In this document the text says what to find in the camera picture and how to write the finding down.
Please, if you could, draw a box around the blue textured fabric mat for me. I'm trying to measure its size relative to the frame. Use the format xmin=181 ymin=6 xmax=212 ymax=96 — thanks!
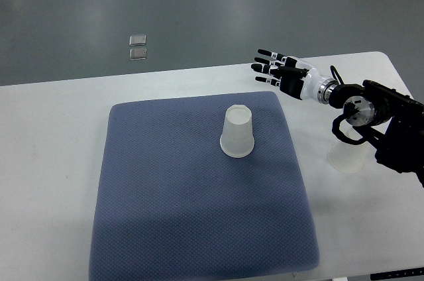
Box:
xmin=89 ymin=91 xmax=319 ymax=280

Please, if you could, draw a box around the black table control panel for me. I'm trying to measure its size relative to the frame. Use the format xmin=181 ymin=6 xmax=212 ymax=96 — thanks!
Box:
xmin=370 ymin=267 xmax=423 ymax=280

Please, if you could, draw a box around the upper metal floor plate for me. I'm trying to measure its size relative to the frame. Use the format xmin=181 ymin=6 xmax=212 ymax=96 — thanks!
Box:
xmin=129 ymin=34 xmax=146 ymax=46

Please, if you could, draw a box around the white paper cup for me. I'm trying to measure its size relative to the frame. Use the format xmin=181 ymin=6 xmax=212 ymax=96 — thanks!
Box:
xmin=327 ymin=140 xmax=370 ymax=174
xmin=219 ymin=105 xmax=254 ymax=158

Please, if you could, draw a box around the black cable loop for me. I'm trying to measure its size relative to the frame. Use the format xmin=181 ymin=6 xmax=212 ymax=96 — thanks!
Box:
xmin=329 ymin=65 xmax=345 ymax=87

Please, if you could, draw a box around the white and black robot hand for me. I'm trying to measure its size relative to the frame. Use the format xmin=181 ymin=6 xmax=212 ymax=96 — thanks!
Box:
xmin=251 ymin=49 xmax=334 ymax=104

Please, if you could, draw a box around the white paper cup on mat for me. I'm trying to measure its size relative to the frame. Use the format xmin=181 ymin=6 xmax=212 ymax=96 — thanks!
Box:
xmin=219 ymin=105 xmax=254 ymax=158

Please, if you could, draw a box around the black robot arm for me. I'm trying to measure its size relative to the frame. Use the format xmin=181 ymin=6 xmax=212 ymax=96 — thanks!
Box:
xmin=325 ymin=80 xmax=423 ymax=183

